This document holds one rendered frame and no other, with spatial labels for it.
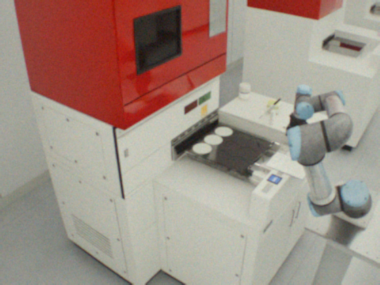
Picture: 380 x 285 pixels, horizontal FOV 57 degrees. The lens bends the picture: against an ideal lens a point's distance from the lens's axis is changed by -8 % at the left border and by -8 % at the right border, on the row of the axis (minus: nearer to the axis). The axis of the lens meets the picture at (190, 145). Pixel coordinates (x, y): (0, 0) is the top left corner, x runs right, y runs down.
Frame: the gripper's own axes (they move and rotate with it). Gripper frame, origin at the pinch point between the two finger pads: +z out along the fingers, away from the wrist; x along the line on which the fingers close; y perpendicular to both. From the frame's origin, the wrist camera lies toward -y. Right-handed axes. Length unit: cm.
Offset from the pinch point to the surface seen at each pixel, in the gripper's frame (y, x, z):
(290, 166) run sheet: -1.4, 12.5, 1.3
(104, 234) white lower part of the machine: 82, 66, 55
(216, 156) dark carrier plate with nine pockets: 37.7, 18.6, 7.7
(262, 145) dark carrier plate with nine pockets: 22.4, -5.2, 7.7
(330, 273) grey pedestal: -37, 19, 53
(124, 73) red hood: 54, 63, -50
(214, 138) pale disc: 48.0, 5.0, 7.6
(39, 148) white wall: 207, 29, 64
